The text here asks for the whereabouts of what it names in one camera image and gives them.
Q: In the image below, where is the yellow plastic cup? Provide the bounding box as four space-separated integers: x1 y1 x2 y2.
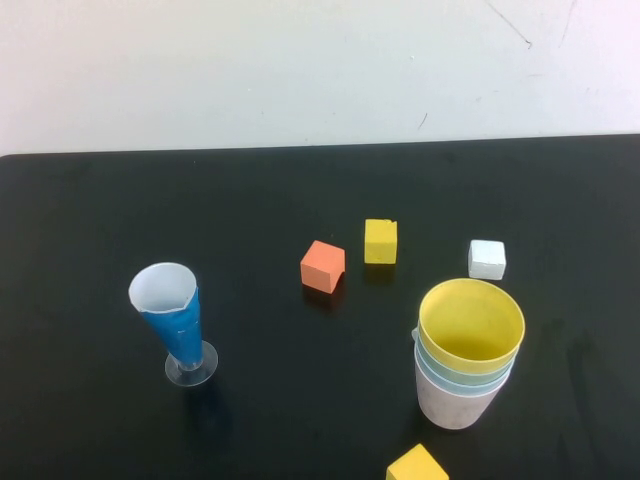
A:
418 278 526 374

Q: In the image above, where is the green plastic cup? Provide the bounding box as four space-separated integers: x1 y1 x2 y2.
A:
413 339 517 387

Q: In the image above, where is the blue plastic cup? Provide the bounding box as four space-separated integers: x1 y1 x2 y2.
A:
413 349 511 399

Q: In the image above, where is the orange foam block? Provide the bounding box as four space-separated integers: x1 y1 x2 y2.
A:
300 239 347 296

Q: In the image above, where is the yellow block with notched edge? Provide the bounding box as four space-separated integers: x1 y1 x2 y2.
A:
363 218 400 265

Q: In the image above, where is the blue paper cone liner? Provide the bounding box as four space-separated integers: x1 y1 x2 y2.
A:
128 261 204 364

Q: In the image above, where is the white foam block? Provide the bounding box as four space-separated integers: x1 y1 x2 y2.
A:
467 239 506 281

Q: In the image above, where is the blue paper cone cup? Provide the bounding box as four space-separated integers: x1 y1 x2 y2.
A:
128 261 220 388

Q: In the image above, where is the pink plastic cup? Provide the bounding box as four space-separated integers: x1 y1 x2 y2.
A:
414 364 507 432

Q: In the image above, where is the yellow foam block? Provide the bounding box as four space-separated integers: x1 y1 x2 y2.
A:
385 442 450 480

